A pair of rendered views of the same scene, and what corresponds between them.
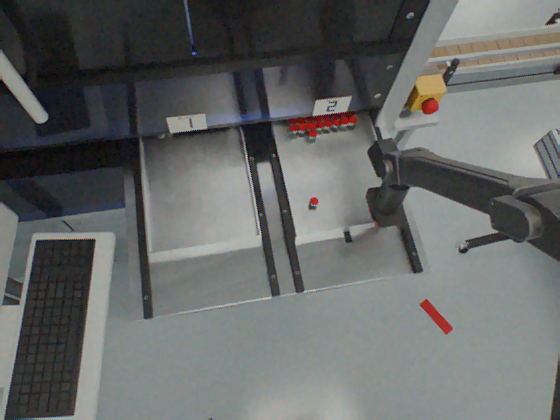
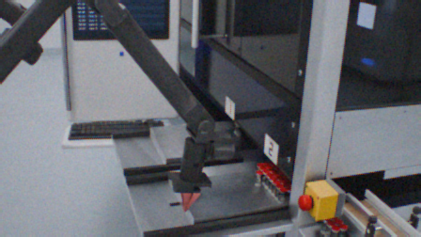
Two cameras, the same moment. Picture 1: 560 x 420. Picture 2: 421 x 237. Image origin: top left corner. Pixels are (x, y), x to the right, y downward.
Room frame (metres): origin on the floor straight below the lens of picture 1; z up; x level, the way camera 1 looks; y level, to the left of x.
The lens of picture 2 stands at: (0.48, -1.27, 1.59)
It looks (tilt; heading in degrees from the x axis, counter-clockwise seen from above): 22 degrees down; 90
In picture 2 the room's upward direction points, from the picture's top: 3 degrees clockwise
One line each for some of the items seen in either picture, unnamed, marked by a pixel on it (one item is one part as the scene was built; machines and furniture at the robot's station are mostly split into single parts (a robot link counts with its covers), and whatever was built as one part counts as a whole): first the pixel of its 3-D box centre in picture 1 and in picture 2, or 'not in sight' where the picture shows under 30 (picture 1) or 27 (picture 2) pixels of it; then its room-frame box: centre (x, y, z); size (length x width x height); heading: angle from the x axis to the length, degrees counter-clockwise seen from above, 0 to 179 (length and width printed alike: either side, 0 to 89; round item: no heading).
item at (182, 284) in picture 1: (270, 202); (199, 173); (0.46, 0.03, 0.87); 0.70 x 0.48 x 0.02; 109
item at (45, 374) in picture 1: (53, 321); (116, 129); (0.10, 0.47, 0.82); 0.40 x 0.14 x 0.02; 11
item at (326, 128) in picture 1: (322, 128); (270, 182); (0.67, -0.08, 0.90); 0.18 x 0.02 x 0.05; 110
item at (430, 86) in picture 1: (424, 90); (322, 199); (0.77, -0.31, 1.00); 0.08 x 0.07 x 0.07; 19
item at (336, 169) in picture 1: (332, 167); (236, 190); (0.57, -0.11, 0.90); 0.34 x 0.26 x 0.04; 20
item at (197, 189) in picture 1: (197, 181); (204, 142); (0.47, 0.21, 0.90); 0.34 x 0.26 x 0.04; 19
